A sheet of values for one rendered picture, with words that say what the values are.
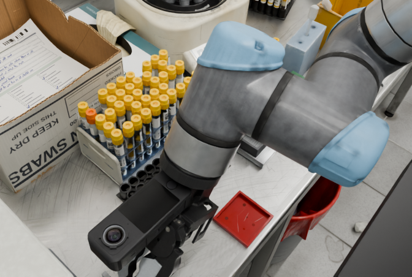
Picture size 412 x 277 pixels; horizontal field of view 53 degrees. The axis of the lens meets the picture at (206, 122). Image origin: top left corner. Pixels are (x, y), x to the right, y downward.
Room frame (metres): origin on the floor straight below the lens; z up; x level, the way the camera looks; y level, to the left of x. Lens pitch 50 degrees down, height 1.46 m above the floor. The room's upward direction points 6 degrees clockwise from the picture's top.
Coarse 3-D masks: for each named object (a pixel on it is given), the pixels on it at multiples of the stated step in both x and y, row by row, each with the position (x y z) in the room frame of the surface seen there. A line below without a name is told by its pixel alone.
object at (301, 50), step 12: (312, 24) 0.70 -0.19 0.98; (300, 36) 0.66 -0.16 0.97; (312, 36) 0.66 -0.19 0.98; (288, 48) 0.63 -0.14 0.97; (300, 48) 0.62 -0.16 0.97; (312, 48) 0.65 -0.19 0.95; (288, 60) 0.62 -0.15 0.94; (300, 60) 0.61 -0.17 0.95; (312, 60) 0.68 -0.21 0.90; (300, 72) 0.62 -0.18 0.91
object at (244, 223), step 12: (240, 192) 0.35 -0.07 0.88; (228, 204) 0.33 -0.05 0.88; (240, 204) 0.34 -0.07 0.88; (252, 204) 0.34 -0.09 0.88; (216, 216) 0.31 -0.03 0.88; (228, 216) 0.31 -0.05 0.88; (240, 216) 0.31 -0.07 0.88; (252, 216) 0.32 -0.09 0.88; (264, 216) 0.32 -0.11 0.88; (228, 228) 0.29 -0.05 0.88; (240, 228) 0.29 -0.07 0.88; (252, 228) 0.30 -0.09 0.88; (240, 240) 0.27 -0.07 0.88; (252, 240) 0.27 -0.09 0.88
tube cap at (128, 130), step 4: (124, 124) 0.38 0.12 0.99; (128, 124) 0.39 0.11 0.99; (132, 124) 0.38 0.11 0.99; (124, 128) 0.37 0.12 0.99; (128, 128) 0.38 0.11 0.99; (132, 128) 0.38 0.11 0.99; (124, 132) 0.37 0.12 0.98; (128, 132) 0.37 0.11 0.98; (132, 132) 0.38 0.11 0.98; (124, 136) 0.37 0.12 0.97; (128, 136) 0.37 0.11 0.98
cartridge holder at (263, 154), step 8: (248, 136) 0.47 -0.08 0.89; (240, 144) 0.44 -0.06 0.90; (248, 144) 0.43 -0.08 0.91; (256, 144) 0.45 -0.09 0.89; (240, 152) 0.44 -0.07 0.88; (248, 152) 0.43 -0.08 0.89; (256, 152) 0.42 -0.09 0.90; (264, 152) 0.44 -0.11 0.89; (272, 152) 0.44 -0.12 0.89; (256, 160) 0.42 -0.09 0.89; (264, 160) 0.42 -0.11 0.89
